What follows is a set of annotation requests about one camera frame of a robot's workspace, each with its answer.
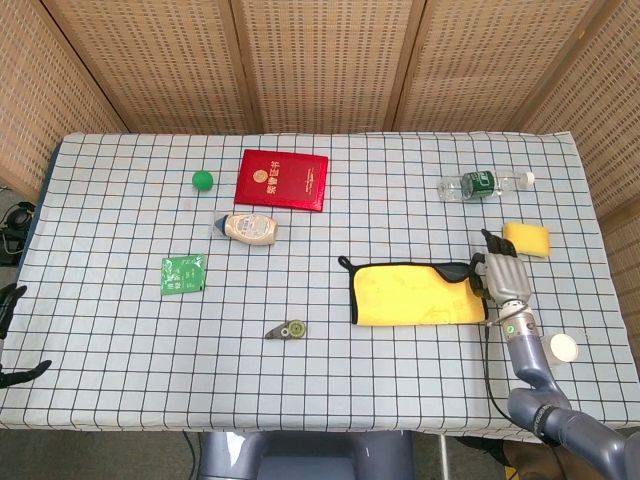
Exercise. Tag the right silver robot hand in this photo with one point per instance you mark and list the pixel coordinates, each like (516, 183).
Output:
(505, 277)

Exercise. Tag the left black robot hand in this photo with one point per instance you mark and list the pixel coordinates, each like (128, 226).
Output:
(10, 305)

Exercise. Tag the dark grey yellow cloth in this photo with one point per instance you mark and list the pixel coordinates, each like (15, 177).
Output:
(400, 295)

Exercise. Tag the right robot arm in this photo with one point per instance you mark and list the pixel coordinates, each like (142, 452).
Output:
(530, 355)

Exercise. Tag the yellow sponge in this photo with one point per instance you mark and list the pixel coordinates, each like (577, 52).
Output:
(527, 239)

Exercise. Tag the white round container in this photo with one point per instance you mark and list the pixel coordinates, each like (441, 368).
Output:
(562, 348)

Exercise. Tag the clear bottle green label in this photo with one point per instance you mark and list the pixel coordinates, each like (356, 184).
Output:
(480, 184)

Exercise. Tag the checkered tablecloth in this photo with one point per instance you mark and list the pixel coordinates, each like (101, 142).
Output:
(150, 360)

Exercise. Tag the green tea sachet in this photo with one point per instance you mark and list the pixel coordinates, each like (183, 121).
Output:
(182, 275)

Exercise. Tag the correction tape dispenser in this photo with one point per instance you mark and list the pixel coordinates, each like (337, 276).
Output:
(290, 330)

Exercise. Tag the green ball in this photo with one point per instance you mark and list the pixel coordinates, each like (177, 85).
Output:
(203, 180)

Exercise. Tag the red certificate booklet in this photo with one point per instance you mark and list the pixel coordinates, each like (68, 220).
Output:
(282, 180)

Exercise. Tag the cream squeeze bottle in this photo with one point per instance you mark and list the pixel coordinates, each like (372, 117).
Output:
(250, 227)

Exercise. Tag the grey robot torso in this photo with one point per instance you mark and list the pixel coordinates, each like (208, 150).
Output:
(305, 455)

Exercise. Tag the woven wooden folding screen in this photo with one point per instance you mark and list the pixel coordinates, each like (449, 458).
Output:
(320, 60)

